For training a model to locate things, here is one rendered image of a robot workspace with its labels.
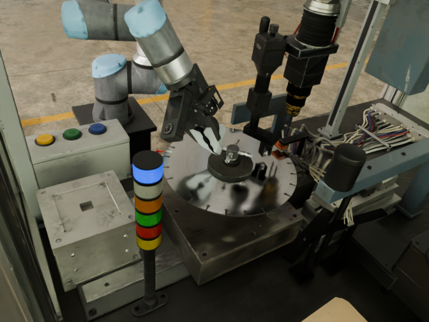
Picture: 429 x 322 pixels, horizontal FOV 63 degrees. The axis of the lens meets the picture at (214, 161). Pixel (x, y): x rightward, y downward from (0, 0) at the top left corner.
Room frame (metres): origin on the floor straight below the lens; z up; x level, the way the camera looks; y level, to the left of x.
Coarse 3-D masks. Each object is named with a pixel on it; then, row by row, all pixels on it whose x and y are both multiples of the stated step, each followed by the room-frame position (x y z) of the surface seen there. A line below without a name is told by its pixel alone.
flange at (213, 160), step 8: (224, 152) 0.70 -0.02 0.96; (208, 160) 0.66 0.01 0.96; (216, 160) 0.66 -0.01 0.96; (224, 160) 0.65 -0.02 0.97; (232, 160) 0.66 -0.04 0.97; (240, 160) 0.66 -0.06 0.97; (248, 160) 0.68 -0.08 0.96; (216, 168) 0.64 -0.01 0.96; (224, 168) 0.64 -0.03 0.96; (232, 168) 0.64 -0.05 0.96; (240, 168) 0.65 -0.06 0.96; (248, 168) 0.65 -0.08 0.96; (224, 176) 0.61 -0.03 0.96; (232, 176) 0.62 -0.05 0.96; (240, 176) 0.62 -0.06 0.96
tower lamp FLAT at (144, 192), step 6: (162, 180) 0.40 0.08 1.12; (138, 186) 0.38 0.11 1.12; (144, 186) 0.37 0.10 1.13; (150, 186) 0.38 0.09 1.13; (156, 186) 0.38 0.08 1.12; (162, 186) 0.40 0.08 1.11; (138, 192) 0.38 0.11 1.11; (144, 192) 0.37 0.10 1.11; (150, 192) 0.38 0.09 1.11; (156, 192) 0.38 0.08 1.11; (144, 198) 0.38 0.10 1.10; (150, 198) 0.38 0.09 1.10
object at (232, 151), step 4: (236, 140) 0.71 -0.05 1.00; (232, 144) 0.68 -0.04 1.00; (236, 144) 0.69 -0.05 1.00; (224, 148) 0.67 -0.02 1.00; (228, 148) 0.66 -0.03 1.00; (232, 148) 0.66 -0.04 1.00; (236, 148) 0.67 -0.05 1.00; (228, 152) 0.66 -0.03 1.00; (232, 152) 0.65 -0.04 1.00; (236, 152) 0.66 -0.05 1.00; (240, 152) 0.66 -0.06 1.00; (244, 152) 0.66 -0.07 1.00; (228, 156) 0.64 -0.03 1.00; (232, 156) 0.65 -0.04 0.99; (236, 156) 0.66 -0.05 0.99; (248, 156) 0.65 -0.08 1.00; (228, 160) 0.62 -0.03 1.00
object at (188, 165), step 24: (192, 144) 0.73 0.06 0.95; (240, 144) 0.76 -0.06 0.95; (168, 168) 0.62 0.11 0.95; (192, 168) 0.64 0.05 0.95; (264, 168) 0.67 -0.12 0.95; (288, 168) 0.69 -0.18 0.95; (192, 192) 0.55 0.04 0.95; (216, 192) 0.57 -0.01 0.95; (240, 192) 0.58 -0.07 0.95; (264, 192) 0.59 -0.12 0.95; (288, 192) 0.60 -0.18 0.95; (240, 216) 0.51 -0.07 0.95
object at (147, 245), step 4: (160, 236) 0.39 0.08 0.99; (140, 240) 0.38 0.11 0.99; (144, 240) 0.37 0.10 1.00; (148, 240) 0.37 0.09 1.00; (152, 240) 0.38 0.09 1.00; (156, 240) 0.38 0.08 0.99; (160, 240) 0.39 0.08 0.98; (140, 244) 0.38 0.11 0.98; (144, 244) 0.38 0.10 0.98; (148, 244) 0.38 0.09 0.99; (152, 244) 0.38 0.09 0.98; (156, 244) 0.38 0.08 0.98; (160, 244) 0.39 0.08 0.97; (140, 248) 0.38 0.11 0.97; (144, 248) 0.38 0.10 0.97; (148, 248) 0.38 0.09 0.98; (152, 248) 0.38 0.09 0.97; (156, 248) 0.38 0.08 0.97
